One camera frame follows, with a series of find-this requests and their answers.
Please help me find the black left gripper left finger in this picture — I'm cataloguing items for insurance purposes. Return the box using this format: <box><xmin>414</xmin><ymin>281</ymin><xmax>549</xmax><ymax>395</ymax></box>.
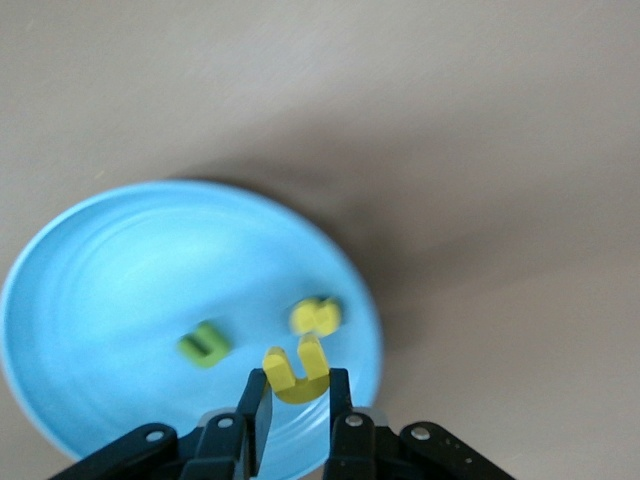
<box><xmin>47</xmin><ymin>368</ymin><xmax>276</xmax><ymax>480</ymax></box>

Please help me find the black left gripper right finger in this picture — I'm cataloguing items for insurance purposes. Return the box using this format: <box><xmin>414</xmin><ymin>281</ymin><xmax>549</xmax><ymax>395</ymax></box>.
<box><xmin>322</xmin><ymin>368</ymin><xmax>516</xmax><ymax>480</ymax></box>

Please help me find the yellow foam letter n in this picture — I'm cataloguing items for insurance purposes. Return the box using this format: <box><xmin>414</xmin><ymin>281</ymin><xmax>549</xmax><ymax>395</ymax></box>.
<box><xmin>262</xmin><ymin>333</ymin><xmax>332</xmax><ymax>405</ymax></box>

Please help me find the green foam letter u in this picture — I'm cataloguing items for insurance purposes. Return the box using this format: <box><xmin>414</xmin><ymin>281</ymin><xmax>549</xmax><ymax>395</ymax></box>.
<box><xmin>178</xmin><ymin>322</ymin><xmax>234</xmax><ymax>370</ymax></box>

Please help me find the yellow foam letter s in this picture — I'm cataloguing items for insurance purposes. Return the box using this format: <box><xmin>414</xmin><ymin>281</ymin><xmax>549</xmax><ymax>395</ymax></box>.
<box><xmin>289</xmin><ymin>295</ymin><xmax>345</xmax><ymax>337</ymax></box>

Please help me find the blue plate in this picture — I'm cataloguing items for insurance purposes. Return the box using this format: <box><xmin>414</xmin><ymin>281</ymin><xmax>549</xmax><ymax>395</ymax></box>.
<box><xmin>0</xmin><ymin>179</ymin><xmax>385</xmax><ymax>475</ymax></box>

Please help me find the brown table cover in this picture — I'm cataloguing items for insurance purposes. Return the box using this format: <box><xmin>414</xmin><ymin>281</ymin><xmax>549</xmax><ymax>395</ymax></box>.
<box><xmin>0</xmin><ymin>0</ymin><xmax>640</xmax><ymax>480</ymax></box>

